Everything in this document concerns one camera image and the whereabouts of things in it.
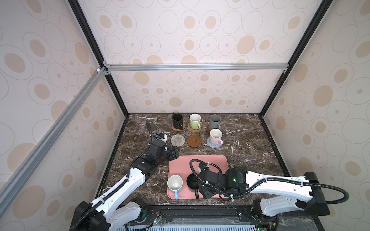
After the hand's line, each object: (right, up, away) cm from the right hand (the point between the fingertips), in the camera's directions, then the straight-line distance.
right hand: (202, 190), depth 70 cm
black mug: (-15, +35, +35) cm, 52 cm away
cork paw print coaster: (-3, +28, +39) cm, 49 cm away
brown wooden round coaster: (+8, +29, +39) cm, 49 cm away
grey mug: (+11, +35, +30) cm, 47 cm away
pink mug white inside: (+12, +25, +28) cm, 40 cm away
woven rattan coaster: (-15, +29, +39) cm, 51 cm away
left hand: (-11, +19, +9) cm, 24 cm away
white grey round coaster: (-14, +21, +33) cm, 42 cm away
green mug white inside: (-2, +37, +36) cm, 51 cm away
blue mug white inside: (-15, -1, +13) cm, 19 cm away
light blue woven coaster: (+10, +18, +30) cm, 36 cm away
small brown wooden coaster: (-3, +21, +34) cm, 40 cm away
